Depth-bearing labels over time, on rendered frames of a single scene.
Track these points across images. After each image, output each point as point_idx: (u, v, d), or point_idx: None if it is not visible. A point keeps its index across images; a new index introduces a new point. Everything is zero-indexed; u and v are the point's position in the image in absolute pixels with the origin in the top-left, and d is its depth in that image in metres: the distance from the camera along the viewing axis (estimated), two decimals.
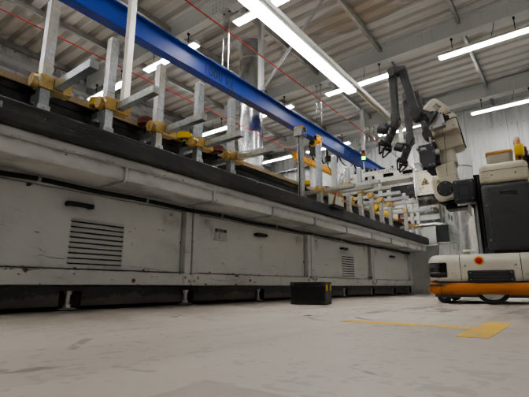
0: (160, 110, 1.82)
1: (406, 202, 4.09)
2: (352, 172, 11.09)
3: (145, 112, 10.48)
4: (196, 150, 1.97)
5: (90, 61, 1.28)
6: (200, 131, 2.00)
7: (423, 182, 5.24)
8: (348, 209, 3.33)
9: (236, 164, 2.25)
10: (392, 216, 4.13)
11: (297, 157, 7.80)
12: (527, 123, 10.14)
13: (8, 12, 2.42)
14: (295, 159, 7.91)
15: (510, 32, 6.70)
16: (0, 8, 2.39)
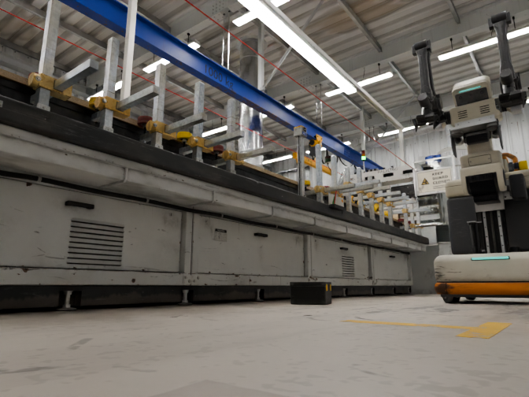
0: (160, 110, 1.82)
1: (406, 202, 4.09)
2: (352, 172, 11.09)
3: (145, 112, 10.48)
4: (196, 150, 1.97)
5: (90, 61, 1.28)
6: (200, 131, 2.00)
7: (423, 182, 5.24)
8: (348, 209, 3.33)
9: (236, 164, 2.25)
10: (392, 216, 4.13)
11: (297, 157, 7.80)
12: (527, 123, 10.14)
13: (8, 12, 2.42)
14: (295, 159, 7.91)
15: (510, 32, 6.70)
16: (0, 8, 2.39)
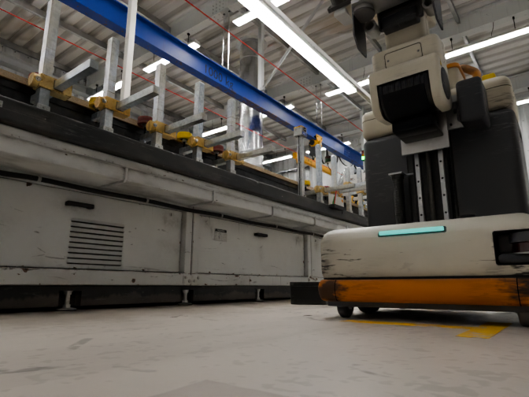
0: (160, 110, 1.82)
1: None
2: (352, 172, 11.09)
3: (145, 112, 10.48)
4: (196, 150, 1.97)
5: (90, 61, 1.28)
6: (200, 131, 2.00)
7: None
8: (348, 209, 3.33)
9: (236, 164, 2.25)
10: None
11: (297, 157, 7.80)
12: (527, 123, 10.14)
13: (8, 12, 2.42)
14: (295, 159, 7.91)
15: (510, 32, 6.70)
16: (0, 8, 2.39)
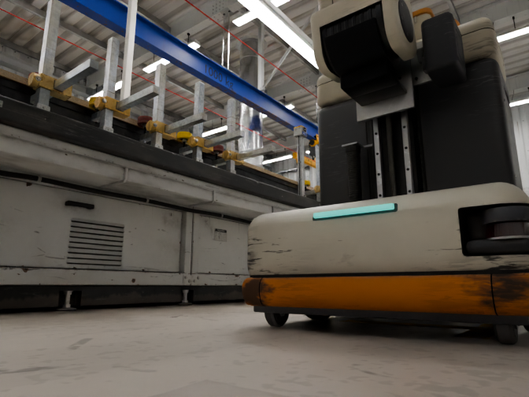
0: (160, 110, 1.82)
1: None
2: None
3: (145, 112, 10.48)
4: (196, 150, 1.97)
5: (90, 61, 1.28)
6: (200, 131, 2.00)
7: None
8: None
9: (236, 164, 2.25)
10: None
11: (297, 157, 7.80)
12: (527, 123, 10.14)
13: (8, 12, 2.42)
14: (295, 159, 7.91)
15: (510, 32, 6.70)
16: (0, 8, 2.39)
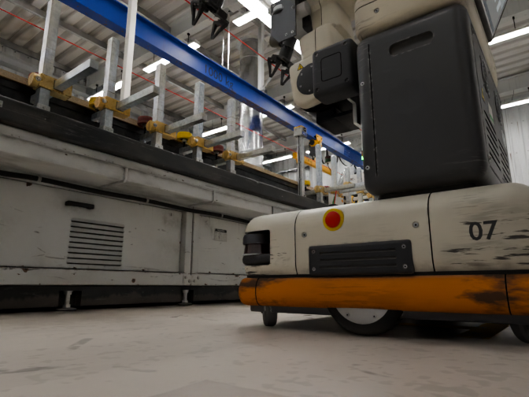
0: (160, 110, 1.82)
1: None
2: (352, 172, 11.09)
3: (145, 112, 10.48)
4: (196, 150, 1.97)
5: (90, 61, 1.28)
6: (200, 131, 2.00)
7: None
8: None
9: (236, 164, 2.25)
10: None
11: (297, 157, 7.80)
12: (527, 123, 10.14)
13: (8, 12, 2.42)
14: (295, 159, 7.91)
15: (510, 32, 6.70)
16: (0, 8, 2.39)
